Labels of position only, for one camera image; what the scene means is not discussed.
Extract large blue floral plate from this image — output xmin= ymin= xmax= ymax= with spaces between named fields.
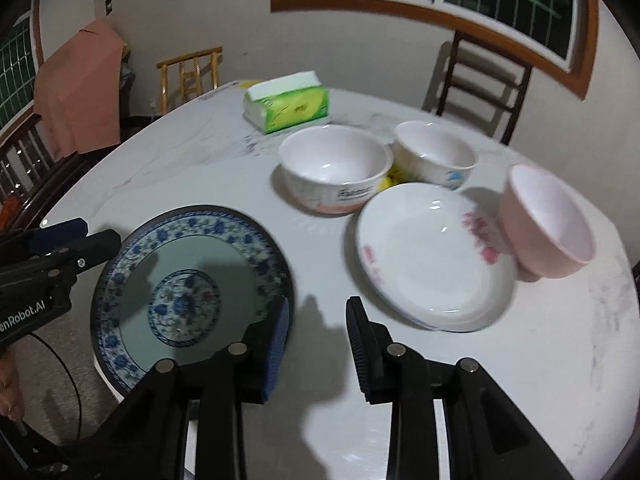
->
xmin=90 ymin=205 xmax=295 ymax=396

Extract white plate pink flowers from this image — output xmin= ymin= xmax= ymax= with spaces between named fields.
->
xmin=355 ymin=183 xmax=518 ymax=333

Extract white bowl with lettering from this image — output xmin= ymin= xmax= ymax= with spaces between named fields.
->
xmin=279 ymin=125 xmax=393 ymax=214

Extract white bowl blue dolphin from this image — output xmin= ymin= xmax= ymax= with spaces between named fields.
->
xmin=392 ymin=120 xmax=477 ymax=191

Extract pink large bowl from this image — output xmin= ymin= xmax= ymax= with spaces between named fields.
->
xmin=499 ymin=164 xmax=596 ymax=278

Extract person's left hand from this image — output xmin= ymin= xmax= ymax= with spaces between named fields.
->
xmin=0 ymin=347 xmax=25 ymax=422

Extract dark chair at left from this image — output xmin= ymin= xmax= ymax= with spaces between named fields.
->
xmin=0 ymin=114 xmax=101 ymax=241

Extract pink cloth on chair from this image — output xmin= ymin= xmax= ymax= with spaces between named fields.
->
xmin=34 ymin=20 xmax=126 ymax=160

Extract yellow warning sticker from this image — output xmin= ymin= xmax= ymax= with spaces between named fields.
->
xmin=378 ymin=165 xmax=409 ymax=192

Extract bamboo chair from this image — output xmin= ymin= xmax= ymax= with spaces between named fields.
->
xmin=156 ymin=46 xmax=224 ymax=114

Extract green tissue pack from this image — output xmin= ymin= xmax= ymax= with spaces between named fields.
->
xmin=243 ymin=70 xmax=330 ymax=134

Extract yellow label on table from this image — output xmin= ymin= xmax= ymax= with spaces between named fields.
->
xmin=239 ymin=79 xmax=262 ymax=88

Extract dark wooden chair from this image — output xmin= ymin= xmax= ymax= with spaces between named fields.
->
xmin=435 ymin=30 xmax=533 ymax=145

